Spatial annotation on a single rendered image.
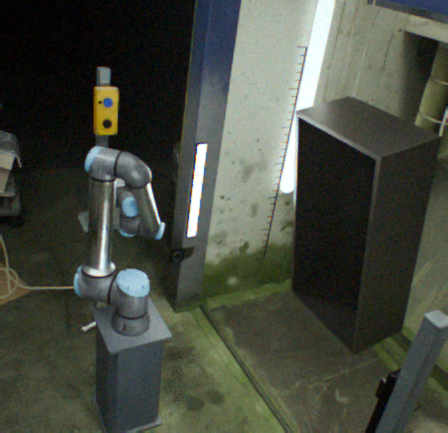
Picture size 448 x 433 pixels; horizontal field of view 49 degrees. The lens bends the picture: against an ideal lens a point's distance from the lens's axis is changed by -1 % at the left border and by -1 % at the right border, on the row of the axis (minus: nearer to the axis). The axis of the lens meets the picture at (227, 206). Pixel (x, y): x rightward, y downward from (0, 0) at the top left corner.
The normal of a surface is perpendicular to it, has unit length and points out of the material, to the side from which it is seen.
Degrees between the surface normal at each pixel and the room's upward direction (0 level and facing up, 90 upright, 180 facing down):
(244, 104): 90
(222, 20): 90
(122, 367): 90
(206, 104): 90
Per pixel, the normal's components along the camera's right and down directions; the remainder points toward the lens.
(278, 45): 0.47, 0.47
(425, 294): -0.65, -0.38
